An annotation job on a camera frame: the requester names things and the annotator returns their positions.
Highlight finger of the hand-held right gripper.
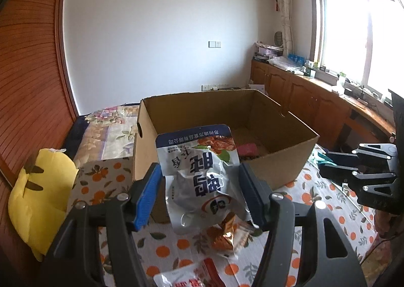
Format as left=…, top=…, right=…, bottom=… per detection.
left=318, top=164, right=397, bottom=209
left=326, top=143, right=399, bottom=165

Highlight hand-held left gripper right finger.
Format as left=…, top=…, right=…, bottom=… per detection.
left=238, top=162, right=368, bottom=287

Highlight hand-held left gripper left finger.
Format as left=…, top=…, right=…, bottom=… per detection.
left=39, top=163, right=163, bottom=287

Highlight orange snack packet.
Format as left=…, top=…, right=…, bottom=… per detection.
left=210, top=213, right=255, bottom=259

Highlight cardboard box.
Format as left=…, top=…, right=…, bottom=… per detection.
left=133, top=89, right=320, bottom=224

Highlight white blue snack packet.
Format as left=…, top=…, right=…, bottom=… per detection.
left=156, top=124, right=253, bottom=235

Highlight pink snack packet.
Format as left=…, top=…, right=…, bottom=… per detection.
left=236, top=142, right=259, bottom=157

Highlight red white snack packet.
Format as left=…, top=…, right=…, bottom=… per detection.
left=153, top=258, right=229, bottom=287

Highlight person's right hand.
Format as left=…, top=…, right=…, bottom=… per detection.
left=374, top=208, right=396, bottom=238

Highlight orange fruit print tablecloth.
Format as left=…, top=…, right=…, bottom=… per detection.
left=66, top=145, right=379, bottom=287

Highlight wooden window cabinet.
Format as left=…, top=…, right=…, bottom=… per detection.
left=251, top=59, right=396, bottom=152

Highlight clear plastic bags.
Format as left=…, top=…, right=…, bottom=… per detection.
left=268, top=56, right=305, bottom=73

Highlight yellow plush toy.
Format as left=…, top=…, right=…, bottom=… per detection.
left=8, top=148, right=80, bottom=262

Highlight white power strip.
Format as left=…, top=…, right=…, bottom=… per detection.
left=201, top=84, right=230, bottom=92

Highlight stack of small boxes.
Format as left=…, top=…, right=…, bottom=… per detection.
left=254, top=42, right=285, bottom=62

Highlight wooden framed window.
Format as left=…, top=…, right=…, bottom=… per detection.
left=308, top=0, right=404, bottom=98

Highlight pale patterned curtain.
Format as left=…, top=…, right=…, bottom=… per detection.
left=270, top=0, right=294, bottom=57

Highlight wooden slatted wardrobe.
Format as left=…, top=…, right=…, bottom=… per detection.
left=0, top=0, right=81, bottom=287

